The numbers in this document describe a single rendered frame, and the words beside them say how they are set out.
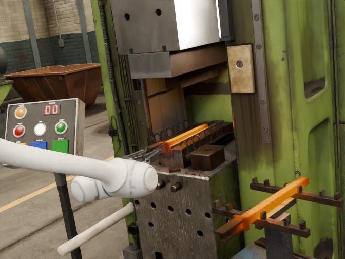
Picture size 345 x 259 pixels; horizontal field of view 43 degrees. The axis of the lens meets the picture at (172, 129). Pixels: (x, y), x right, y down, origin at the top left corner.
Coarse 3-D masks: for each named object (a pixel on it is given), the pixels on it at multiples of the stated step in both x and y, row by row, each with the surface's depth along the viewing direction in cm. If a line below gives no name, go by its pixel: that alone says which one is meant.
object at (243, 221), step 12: (300, 180) 141; (276, 192) 134; (288, 192) 134; (264, 204) 127; (276, 204) 130; (240, 216) 120; (252, 216) 122; (228, 228) 115; (240, 228) 119; (216, 240) 115
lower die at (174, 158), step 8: (216, 120) 203; (192, 128) 198; (224, 128) 194; (232, 128) 199; (168, 136) 194; (176, 136) 188; (192, 136) 182; (200, 136) 182; (208, 136) 183; (232, 136) 200; (152, 144) 184; (176, 144) 173; (184, 144) 174; (192, 144) 173; (168, 152) 171; (176, 152) 169; (184, 152) 169; (160, 160) 175; (168, 160) 173; (176, 160) 170; (184, 160) 169
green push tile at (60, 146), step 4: (60, 140) 186; (64, 140) 185; (68, 140) 185; (52, 144) 186; (56, 144) 185; (60, 144) 185; (64, 144) 185; (68, 144) 185; (52, 148) 185; (56, 148) 185; (60, 148) 185; (64, 148) 184; (68, 148) 185; (64, 152) 184
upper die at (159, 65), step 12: (192, 48) 170; (204, 48) 178; (216, 48) 185; (132, 60) 170; (144, 60) 166; (156, 60) 163; (168, 60) 160; (180, 60) 164; (192, 60) 171; (204, 60) 178; (216, 60) 186; (132, 72) 171; (144, 72) 168; (156, 72) 164; (168, 72) 161; (180, 72) 165
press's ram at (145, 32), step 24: (120, 0) 165; (144, 0) 159; (168, 0) 153; (192, 0) 160; (216, 0) 174; (120, 24) 168; (144, 24) 162; (168, 24) 155; (192, 24) 161; (216, 24) 175; (120, 48) 172; (144, 48) 165; (168, 48) 158
